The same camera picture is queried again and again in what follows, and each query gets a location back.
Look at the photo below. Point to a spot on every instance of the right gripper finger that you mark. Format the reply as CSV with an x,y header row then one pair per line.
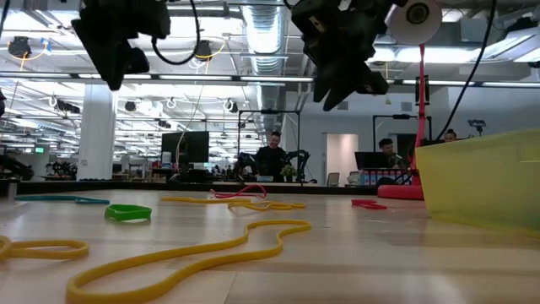
x,y
341,90
324,76

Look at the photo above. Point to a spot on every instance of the long red rubber band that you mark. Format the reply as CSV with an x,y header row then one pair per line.
x,y
371,206

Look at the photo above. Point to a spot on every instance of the black laptop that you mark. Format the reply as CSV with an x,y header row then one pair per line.
x,y
369,160

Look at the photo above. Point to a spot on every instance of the teal rubber band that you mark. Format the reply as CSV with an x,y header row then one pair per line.
x,y
90,201

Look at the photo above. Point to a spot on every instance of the black ceiling device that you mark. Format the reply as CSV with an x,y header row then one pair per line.
x,y
19,46
203,50

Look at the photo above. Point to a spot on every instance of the person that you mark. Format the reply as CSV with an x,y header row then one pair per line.
x,y
387,145
270,162
450,135

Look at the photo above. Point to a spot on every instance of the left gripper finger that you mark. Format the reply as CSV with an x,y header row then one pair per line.
x,y
138,61
107,59

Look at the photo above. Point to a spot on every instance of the silver ventilation duct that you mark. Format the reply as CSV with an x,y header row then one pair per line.
x,y
263,34

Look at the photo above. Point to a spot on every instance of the yellow plastic bin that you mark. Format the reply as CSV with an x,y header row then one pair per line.
x,y
481,186

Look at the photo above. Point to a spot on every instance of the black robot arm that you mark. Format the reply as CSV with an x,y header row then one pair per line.
x,y
301,154
244,160

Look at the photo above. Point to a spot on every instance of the long yellow rubber band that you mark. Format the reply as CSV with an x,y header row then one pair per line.
x,y
282,222

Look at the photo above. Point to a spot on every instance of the small potted plant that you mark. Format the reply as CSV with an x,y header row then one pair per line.
x,y
289,171

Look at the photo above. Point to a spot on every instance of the green rubber band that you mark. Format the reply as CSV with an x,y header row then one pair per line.
x,y
126,216

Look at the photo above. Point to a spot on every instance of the red desk lamp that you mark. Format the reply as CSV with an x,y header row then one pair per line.
x,y
398,192

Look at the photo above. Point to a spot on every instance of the colourful box row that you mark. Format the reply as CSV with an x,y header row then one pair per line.
x,y
379,177

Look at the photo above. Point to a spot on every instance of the white pillar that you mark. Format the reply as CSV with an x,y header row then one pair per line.
x,y
97,135

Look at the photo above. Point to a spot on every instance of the black stand frame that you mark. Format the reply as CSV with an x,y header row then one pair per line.
x,y
401,116
270,112

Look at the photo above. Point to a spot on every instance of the green exit sign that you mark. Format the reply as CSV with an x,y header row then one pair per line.
x,y
39,150

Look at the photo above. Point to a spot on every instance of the black monitor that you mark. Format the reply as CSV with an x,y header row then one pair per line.
x,y
190,148

